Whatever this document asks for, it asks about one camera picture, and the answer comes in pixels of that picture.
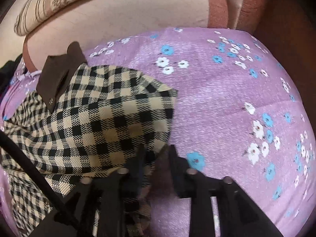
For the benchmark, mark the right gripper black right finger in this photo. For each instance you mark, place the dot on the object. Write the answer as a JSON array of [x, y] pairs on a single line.
[[238, 214]]

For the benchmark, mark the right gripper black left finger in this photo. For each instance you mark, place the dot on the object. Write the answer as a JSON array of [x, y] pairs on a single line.
[[74, 215]]

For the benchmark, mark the black beige checkered jacket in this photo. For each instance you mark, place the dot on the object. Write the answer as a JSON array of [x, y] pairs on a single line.
[[81, 123]]

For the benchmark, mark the purple floral bed sheet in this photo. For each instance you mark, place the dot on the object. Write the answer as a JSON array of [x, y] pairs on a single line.
[[237, 114]]

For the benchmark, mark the pink padded headboard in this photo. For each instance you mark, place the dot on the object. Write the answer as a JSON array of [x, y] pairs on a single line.
[[93, 21]]

